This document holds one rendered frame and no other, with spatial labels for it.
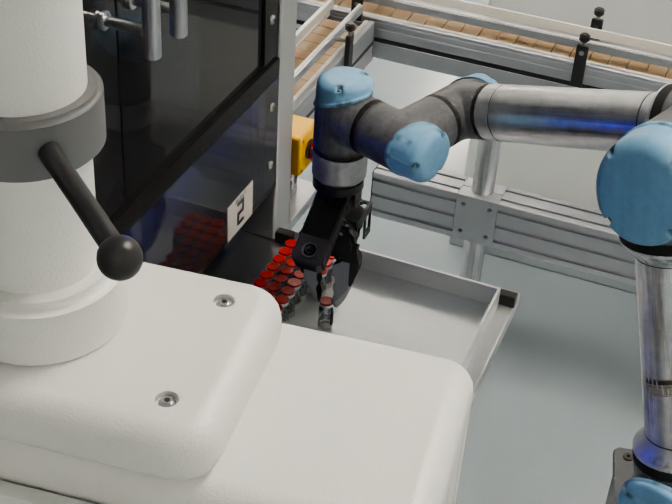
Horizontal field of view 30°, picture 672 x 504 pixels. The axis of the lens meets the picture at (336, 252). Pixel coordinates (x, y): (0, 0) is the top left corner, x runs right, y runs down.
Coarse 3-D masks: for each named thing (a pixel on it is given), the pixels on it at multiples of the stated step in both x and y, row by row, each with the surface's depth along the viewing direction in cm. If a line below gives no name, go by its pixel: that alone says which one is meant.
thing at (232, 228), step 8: (248, 192) 185; (248, 200) 186; (232, 208) 181; (240, 208) 184; (248, 208) 187; (232, 216) 182; (240, 216) 185; (248, 216) 188; (232, 224) 182; (240, 224) 185; (232, 232) 183
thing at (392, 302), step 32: (384, 256) 195; (352, 288) 193; (384, 288) 194; (416, 288) 194; (448, 288) 193; (480, 288) 191; (352, 320) 187; (384, 320) 187; (416, 320) 188; (448, 320) 188; (480, 320) 188; (448, 352) 182
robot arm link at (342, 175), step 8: (312, 152) 171; (312, 160) 170; (320, 160) 168; (360, 160) 168; (312, 168) 171; (320, 168) 168; (328, 168) 167; (336, 168) 167; (344, 168) 167; (352, 168) 168; (360, 168) 168; (320, 176) 169; (328, 176) 168; (336, 176) 168; (344, 176) 168; (352, 176) 168; (360, 176) 169; (328, 184) 169; (336, 184) 169; (344, 184) 169; (352, 184) 169
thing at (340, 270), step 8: (336, 264) 177; (344, 264) 177; (336, 272) 178; (344, 272) 177; (336, 280) 179; (344, 280) 178; (336, 288) 180; (344, 288) 179; (336, 296) 180; (344, 296) 180; (336, 304) 182
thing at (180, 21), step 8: (128, 0) 137; (136, 0) 137; (176, 0) 135; (184, 0) 135; (128, 8) 138; (168, 8) 136; (176, 8) 135; (184, 8) 136; (176, 16) 136; (184, 16) 136; (176, 24) 136; (184, 24) 137; (176, 32) 137; (184, 32) 137
